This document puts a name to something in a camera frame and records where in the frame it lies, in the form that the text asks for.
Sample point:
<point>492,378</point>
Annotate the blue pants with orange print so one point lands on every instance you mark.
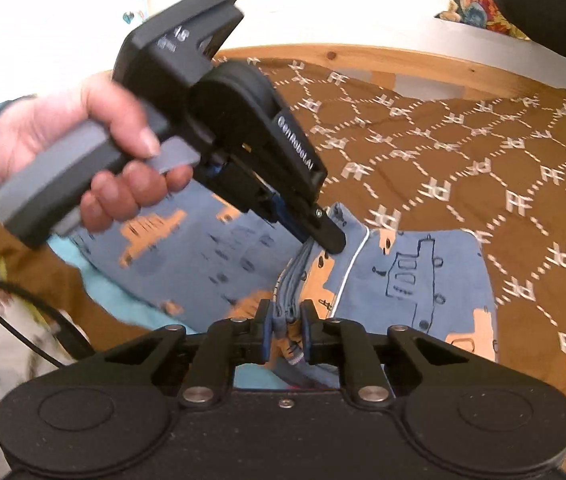
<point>413,280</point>

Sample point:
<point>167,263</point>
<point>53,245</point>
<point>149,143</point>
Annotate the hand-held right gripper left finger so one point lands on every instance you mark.
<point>264,332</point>

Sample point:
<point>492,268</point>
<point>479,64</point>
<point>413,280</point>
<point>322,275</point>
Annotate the brown patterned patchwork blanket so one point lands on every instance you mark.
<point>463,135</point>

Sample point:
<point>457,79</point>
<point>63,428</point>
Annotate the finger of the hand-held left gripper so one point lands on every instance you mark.
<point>330,235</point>
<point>288,222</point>

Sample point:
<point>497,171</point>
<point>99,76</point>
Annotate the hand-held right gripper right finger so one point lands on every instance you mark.
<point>307,332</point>

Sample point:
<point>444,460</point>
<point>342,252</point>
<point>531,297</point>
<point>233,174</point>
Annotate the person's left hand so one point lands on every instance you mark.
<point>53,120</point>

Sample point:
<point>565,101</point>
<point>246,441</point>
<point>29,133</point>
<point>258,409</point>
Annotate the wooden bed frame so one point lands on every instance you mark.
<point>413,62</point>

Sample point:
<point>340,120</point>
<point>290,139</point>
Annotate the black clothing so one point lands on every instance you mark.
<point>553,5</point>

